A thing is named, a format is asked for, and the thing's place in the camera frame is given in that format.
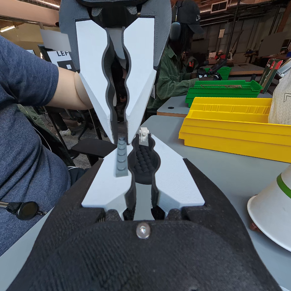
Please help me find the person's torso in navy shirt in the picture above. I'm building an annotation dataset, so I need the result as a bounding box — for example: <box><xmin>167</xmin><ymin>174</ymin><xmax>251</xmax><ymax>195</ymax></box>
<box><xmin>0</xmin><ymin>35</ymin><xmax>72</xmax><ymax>257</ymax></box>

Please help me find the yellow plastic bin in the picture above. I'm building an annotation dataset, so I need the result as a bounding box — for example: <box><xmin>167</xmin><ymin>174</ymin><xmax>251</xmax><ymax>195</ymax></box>
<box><xmin>178</xmin><ymin>97</ymin><xmax>291</xmax><ymax>163</ymax></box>

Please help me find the dark grey lego plate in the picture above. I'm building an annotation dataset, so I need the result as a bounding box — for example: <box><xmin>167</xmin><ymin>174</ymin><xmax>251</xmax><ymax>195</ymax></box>
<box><xmin>115</xmin><ymin>137</ymin><xmax>129</xmax><ymax>178</ymax></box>

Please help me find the large green plastic bin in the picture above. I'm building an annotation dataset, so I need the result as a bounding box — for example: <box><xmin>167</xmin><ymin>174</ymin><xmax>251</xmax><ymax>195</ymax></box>
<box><xmin>185</xmin><ymin>80</ymin><xmax>263</xmax><ymax>107</ymax></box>

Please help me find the black badge reel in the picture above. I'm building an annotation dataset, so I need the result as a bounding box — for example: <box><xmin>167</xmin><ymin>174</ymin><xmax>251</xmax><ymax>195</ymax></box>
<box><xmin>0</xmin><ymin>201</ymin><xmax>49</xmax><ymax>221</ymax></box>

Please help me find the white green striped paper cup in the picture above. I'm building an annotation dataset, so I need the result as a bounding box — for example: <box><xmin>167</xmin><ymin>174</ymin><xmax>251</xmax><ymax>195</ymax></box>
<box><xmin>247</xmin><ymin>165</ymin><xmax>291</xmax><ymax>251</ymax></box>

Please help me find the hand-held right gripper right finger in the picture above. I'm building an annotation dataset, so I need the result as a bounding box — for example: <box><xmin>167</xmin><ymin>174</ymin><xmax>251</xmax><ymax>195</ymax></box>
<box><xmin>149</xmin><ymin>134</ymin><xmax>205</xmax><ymax>219</ymax></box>

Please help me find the white paper bag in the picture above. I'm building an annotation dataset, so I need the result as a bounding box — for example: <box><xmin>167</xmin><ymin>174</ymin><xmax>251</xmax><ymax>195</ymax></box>
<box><xmin>268</xmin><ymin>76</ymin><xmax>291</xmax><ymax>125</ymax></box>

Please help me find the small green plastic bin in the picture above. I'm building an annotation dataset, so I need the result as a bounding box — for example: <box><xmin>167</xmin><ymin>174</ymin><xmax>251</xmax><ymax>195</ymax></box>
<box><xmin>203</xmin><ymin>67</ymin><xmax>232</xmax><ymax>80</ymax></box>

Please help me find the person's left forearm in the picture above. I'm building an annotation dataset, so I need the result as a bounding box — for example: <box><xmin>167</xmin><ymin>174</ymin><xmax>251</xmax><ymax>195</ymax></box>
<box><xmin>44</xmin><ymin>67</ymin><xmax>95</xmax><ymax>110</ymax></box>

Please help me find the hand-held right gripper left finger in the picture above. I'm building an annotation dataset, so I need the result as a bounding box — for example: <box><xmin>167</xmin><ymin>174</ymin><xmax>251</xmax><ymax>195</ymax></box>
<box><xmin>81</xmin><ymin>142</ymin><xmax>137</xmax><ymax>220</ymax></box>

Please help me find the black framed marker sign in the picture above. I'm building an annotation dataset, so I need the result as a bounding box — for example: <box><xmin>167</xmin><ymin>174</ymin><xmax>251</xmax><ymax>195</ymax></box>
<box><xmin>38</xmin><ymin>45</ymin><xmax>76</xmax><ymax>73</ymax></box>

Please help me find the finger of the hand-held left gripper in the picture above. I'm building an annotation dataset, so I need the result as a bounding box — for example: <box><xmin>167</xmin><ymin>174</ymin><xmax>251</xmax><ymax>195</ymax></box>
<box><xmin>75</xmin><ymin>18</ymin><xmax>119</xmax><ymax>145</ymax></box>
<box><xmin>123</xmin><ymin>16</ymin><xmax>157</xmax><ymax>145</ymax></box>

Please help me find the small pale lego bracket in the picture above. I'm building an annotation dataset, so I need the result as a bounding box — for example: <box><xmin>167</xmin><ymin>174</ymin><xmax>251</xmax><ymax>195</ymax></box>
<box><xmin>139</xmin><ymin>127</ymin><xmax>150</xmax><ymax>147</ymax></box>

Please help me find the black lego set box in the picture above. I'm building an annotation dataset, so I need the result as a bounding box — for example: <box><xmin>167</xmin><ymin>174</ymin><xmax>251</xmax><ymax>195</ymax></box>
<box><xmin>259</xmin><ymin>59</ymin><xmax>283</xmax><ymax>94</ymax></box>

